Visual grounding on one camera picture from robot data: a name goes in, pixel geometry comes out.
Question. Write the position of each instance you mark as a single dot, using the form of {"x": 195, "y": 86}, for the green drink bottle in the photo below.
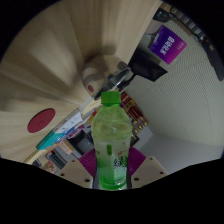
{"x": 111, "y": 140}

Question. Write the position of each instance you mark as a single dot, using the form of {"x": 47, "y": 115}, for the flat round red coaster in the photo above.
{"x": 41, "y": 120}

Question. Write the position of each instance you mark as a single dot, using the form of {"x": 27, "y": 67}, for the upright orange carton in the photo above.
{"x": 65, "y": 147}

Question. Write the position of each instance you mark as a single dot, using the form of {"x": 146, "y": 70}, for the wooden shelf unit with trophies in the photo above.
{"x": 135, "y": 115}

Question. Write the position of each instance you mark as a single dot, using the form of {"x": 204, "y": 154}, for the white printed paper booklet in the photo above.
{"x": 68, "y": 122}

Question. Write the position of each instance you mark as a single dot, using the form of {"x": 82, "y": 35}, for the black office chair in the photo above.
{"x": 146, "y": 66}

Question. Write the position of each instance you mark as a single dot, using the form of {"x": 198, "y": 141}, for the teal book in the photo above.
{"x": 50, "y": 140}

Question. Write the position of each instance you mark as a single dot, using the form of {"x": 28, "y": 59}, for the purple sign board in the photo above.
{"x": 168, "y": 45}

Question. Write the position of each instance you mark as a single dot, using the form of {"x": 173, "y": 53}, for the small steel cup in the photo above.
{"x": 98, "y": 73}

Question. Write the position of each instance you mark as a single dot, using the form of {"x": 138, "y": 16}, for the silver ribbed suitcase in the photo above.
{"x": 186, "y": 21}

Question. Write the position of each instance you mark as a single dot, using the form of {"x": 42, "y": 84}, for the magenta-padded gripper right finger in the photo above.
{"x": 136, "y": 160}

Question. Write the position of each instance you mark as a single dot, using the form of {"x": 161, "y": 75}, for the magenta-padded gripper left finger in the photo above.
{"x": 87, "y": 163}

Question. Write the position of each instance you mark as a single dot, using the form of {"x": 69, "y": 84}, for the cream yellow book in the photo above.
{"x": 90, "y": 108}

